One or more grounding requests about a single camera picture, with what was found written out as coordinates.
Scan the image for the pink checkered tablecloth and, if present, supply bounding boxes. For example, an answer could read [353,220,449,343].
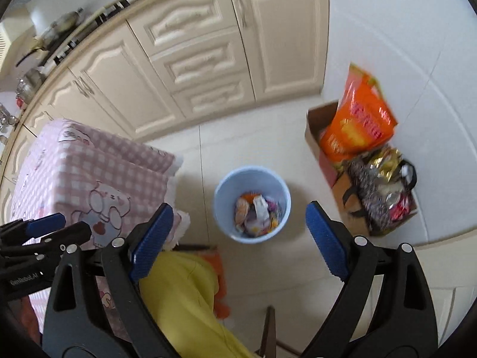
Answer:
[9,118,191,344]

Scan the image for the blue plastic bin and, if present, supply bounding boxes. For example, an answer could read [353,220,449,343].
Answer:
[212,167,292,245]

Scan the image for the steel wok with lid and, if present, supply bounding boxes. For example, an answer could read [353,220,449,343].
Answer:
[15,7,84,68]

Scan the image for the steel stock pot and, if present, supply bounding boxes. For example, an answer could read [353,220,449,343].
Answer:
[15,68,47,105]

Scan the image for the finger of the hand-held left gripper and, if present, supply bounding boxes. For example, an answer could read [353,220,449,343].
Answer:
[0,221,92,261]
[0,212,67,247]

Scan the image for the cream base cabinet run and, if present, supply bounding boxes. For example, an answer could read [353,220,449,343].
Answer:
[0,0,330,217]

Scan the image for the orange printed food bag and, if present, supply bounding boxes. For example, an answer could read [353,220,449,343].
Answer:
[318,63,399,163]

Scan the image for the red snack packet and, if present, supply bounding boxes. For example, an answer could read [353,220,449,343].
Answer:
[389,197,411,221]

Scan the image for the pile of shiny candy wrappers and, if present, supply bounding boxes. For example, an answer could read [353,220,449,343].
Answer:
[264,197,284,220]

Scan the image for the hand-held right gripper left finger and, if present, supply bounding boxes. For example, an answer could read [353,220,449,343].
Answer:
[42,202,179,358]

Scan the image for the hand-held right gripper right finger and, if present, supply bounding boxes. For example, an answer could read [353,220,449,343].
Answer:
[300,200,438,358]

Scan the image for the cream cabinet drawer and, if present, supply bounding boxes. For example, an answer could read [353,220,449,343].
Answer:
[127,0,238,58]
[150,26,247,94]
[172,72,256,118]

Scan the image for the orange cloth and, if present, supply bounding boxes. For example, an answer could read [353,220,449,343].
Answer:
[203,250,230,319]

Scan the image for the dark patterned bag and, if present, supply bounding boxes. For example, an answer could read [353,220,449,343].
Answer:
[343,155,418,232]

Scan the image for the gold foil packages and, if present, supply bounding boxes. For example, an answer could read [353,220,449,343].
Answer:
[367,145,405,183]

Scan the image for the brown wooden chair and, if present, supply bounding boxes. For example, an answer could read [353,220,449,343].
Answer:
[255,306,302,358]

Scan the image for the brown cardboard box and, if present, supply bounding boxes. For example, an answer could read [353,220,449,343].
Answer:
[332,172,418,237]

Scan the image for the white plastic bag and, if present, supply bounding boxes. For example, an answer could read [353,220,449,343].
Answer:
[244,194,274,236]

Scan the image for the black gas stove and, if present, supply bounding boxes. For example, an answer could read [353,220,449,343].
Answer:
[52,0,131,66]

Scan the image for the person's yellow trouser leg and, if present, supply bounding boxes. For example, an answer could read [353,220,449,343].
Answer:
[139,251,258,358]

